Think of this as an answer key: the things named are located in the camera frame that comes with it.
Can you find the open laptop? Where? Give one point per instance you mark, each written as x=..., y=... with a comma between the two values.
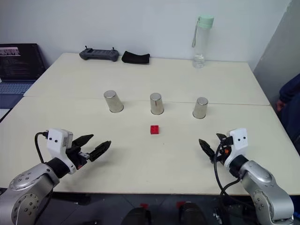
x=18, y=63

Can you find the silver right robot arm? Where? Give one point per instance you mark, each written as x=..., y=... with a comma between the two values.
x=262, y=182

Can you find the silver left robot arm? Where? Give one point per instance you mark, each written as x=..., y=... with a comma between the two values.
x=28, y=179

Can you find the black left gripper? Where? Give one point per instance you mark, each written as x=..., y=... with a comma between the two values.
x=77, y=157

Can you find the grey partition panel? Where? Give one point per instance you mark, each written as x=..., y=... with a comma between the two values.
x=279, y=47

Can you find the bystander's dark clothed body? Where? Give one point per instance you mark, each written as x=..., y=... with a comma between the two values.
x=293, y=122

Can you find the black cloth pouch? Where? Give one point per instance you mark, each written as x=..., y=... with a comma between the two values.
x=135, y=57

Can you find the clear bottle with green lid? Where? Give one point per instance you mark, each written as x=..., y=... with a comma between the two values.
x=200, y=42

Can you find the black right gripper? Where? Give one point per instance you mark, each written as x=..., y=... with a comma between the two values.
x=223, y=150

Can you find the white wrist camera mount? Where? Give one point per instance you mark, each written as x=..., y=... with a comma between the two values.
x=239, y=143
x=55, y=140

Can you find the bystander's blue sleeved forearm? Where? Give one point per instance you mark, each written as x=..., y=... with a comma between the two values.
x=291, y=87

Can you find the bystander's bare hand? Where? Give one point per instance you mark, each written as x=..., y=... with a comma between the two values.
x=279, y=105

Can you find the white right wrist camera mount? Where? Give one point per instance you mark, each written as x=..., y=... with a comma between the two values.
x=239, y=143

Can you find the red toy brick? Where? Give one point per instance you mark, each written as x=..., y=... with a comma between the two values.
x=154, y=130

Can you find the upturned steel cup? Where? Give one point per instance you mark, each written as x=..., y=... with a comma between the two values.
x=156, y=104
x=114, y=103
x=200, y=109

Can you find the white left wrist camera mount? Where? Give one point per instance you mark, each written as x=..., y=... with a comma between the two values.
x=55, y=140

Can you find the grey remote controller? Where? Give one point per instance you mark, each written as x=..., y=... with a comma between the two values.
x=98, y=55

